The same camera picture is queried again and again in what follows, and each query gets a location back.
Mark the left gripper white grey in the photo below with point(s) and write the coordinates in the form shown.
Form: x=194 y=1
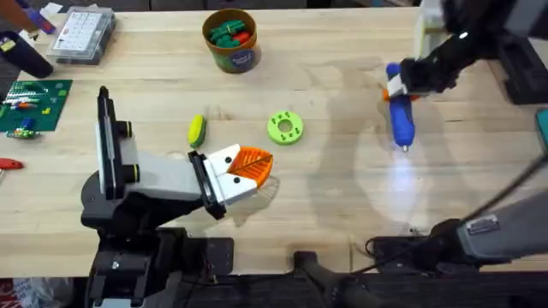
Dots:
x=167 y=175

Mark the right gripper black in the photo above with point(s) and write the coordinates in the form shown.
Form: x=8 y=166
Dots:
x=432 y=68

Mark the blue electric screwdriver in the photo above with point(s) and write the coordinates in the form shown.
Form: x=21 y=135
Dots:
x=401 y=120

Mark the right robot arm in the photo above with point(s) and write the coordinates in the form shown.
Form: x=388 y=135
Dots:
x=505 y=231

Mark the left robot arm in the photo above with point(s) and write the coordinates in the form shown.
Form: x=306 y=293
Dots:
x=128 y=214

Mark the yellow green toy vegetable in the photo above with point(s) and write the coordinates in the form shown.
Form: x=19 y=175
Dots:
x=197 y=130

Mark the right wrist upright plate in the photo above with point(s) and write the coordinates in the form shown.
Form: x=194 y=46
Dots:
x=430 y=38

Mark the wrist upright plate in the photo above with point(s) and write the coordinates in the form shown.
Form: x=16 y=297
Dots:
x=107 y=141
x=430 y=38

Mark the green disc with holes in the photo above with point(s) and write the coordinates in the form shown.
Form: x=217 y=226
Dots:
x=295 y=128

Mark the black box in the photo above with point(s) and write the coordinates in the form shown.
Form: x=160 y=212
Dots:
x=524 y=72

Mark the brown tub with toys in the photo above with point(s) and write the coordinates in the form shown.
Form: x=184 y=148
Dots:
x=233 y=47

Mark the left wrist upright plate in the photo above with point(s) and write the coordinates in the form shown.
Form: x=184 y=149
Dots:
x=107 y=141

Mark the teal object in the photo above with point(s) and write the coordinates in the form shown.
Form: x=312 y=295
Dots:
x=543 y=128

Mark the green board with blocks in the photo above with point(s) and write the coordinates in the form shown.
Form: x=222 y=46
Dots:
x=38 y=107

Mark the clear plastic parts box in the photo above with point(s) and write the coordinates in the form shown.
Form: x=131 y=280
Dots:
x=81 y=34

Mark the plastic bag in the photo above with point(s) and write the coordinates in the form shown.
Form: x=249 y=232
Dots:
x=34 y=293

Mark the black cylindrical case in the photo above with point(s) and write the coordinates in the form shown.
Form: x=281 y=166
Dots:
x=23 y=55

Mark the purple blue object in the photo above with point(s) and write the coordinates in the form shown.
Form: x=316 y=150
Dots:
x=40 y=20

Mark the black rail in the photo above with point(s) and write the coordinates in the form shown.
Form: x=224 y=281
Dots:
x=274 y=291

